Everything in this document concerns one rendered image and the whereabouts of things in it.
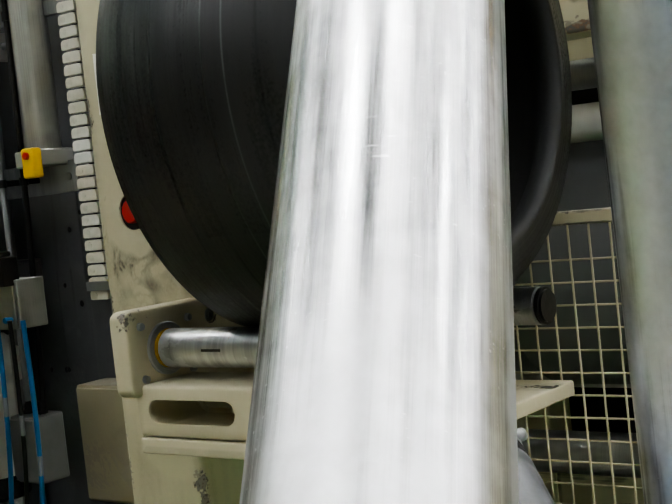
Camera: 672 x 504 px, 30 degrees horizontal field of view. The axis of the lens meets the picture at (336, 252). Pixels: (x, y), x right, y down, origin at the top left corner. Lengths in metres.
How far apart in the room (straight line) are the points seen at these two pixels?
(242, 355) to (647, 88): 0.70
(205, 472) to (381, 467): 1.10
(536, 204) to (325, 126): 0.90
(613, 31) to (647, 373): 0.22
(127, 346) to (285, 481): 0.97
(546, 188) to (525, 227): 0.07
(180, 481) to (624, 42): 0.96
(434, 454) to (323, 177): 0.14
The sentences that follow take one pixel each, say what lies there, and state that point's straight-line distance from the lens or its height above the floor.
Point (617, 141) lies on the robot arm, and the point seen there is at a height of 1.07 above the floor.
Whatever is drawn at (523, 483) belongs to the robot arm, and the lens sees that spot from 0.85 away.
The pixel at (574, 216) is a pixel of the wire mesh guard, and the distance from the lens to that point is 1.65.
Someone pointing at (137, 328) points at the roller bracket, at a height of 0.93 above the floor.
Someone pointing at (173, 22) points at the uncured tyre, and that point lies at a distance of 1.21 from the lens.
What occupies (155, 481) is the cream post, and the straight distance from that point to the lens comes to 1.60.
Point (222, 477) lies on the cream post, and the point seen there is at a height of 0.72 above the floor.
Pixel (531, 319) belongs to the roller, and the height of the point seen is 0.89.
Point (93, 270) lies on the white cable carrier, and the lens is 1.63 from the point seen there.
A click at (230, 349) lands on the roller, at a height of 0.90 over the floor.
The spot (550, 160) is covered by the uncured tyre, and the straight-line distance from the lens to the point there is 1.49.
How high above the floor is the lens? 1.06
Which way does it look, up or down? 3 degrees down
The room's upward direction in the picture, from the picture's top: 6 degrees counter-clockwise
